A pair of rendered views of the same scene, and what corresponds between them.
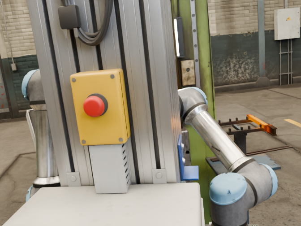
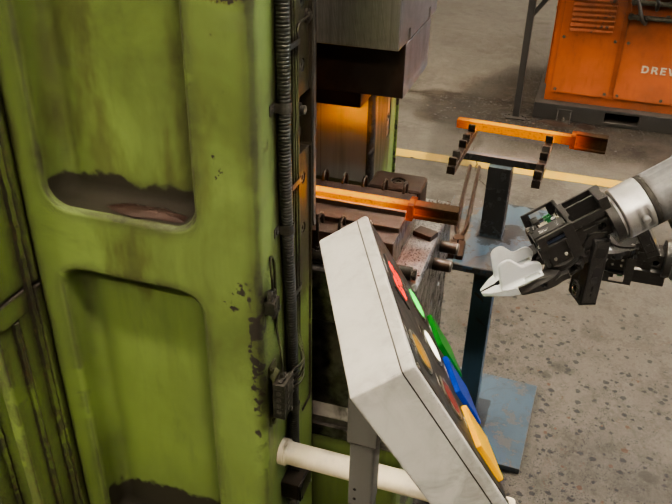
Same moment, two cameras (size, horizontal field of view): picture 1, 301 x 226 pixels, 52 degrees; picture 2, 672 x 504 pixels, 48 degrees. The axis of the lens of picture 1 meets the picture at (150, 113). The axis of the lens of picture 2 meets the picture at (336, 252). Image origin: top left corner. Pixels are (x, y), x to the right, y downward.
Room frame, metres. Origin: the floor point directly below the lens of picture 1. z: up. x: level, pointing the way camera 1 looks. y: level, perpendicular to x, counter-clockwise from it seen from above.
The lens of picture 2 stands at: (1.59, 1.31, 1.71)
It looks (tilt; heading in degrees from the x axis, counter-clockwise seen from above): 31 degrees down; 293
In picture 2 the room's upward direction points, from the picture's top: 1 degrees clockwise
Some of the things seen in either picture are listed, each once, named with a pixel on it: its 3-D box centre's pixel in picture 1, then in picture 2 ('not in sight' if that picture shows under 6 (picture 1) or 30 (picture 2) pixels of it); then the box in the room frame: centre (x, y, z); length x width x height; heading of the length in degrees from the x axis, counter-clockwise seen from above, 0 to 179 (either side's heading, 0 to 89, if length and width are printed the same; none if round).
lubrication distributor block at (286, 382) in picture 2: not in sight; (283, 391); (2.08, 0.40, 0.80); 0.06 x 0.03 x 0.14; 96
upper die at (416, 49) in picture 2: not in sight; (307, 44); (2.20, 0.03, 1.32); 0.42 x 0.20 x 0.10; 6
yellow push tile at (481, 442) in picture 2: not in sight; (478, 444); (1.69, 0.59, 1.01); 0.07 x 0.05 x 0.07; 121
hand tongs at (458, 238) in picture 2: (252, 153); (465, 206); (2.02, -0.67, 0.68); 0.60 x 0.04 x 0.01; 100
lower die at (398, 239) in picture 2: not in sight; (308, 213); (2.20, 0.03, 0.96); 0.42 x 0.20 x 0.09; 6
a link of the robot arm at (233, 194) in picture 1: (229, 197); not in sight; (0.93, -0.23, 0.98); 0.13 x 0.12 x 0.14; 124
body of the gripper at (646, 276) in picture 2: not in sight; (635, 257); (1.55, -0.05, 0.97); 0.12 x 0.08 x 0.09; 6
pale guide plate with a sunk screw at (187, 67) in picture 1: (187, 72); not in sight; (2.15, -0.29, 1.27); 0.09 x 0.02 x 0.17; 96
